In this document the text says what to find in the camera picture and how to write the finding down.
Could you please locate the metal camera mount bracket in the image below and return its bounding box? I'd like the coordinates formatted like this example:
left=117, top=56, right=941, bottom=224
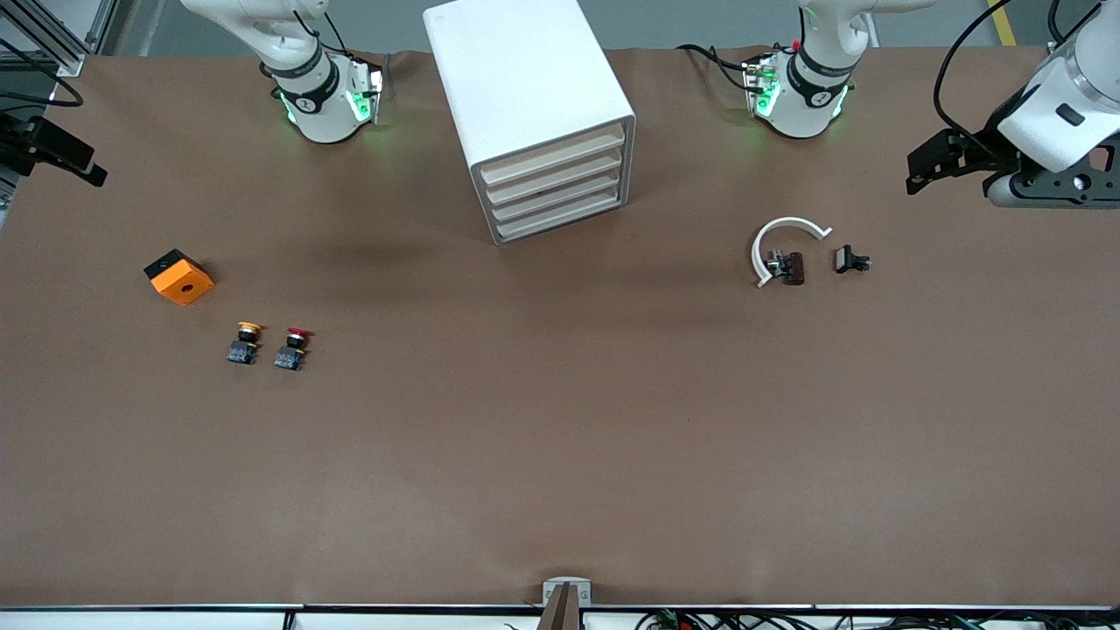
left=535, top=577, right=594, bottom=630

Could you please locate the white table edge rail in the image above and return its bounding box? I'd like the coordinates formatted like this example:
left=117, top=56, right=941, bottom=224
left=0, top=603, right=1120, bottom=630

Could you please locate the aluminium frame profile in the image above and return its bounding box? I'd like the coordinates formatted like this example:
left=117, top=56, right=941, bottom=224
left=0, top=0, right=121, bottom=81

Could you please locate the white curved plastic part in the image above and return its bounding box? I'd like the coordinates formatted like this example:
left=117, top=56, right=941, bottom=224
left=752, top=216, right=834, bottom=289

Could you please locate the black cable tangle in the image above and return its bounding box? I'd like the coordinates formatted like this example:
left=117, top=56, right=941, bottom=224
left=634, top=608, right=885, bottom=630

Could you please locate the orange and black button box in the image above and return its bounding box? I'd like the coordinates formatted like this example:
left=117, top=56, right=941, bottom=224
left=143, top=248, right=215, bottom=307

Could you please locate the yellow push button switch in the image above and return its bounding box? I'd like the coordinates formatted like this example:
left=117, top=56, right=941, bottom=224
left=227, top=321, right=264, bottom=367

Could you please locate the brown small contact block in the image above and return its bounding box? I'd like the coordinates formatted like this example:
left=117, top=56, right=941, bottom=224
left=765, top=250, right=807, bottom=287

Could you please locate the brown table mat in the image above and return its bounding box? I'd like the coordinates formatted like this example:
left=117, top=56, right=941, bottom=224
left=0, top=48, right=1120, bottom=609

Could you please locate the red push button switch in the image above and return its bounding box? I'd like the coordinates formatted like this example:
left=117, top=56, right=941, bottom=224
left=273, top=327, right=314, bottom=372

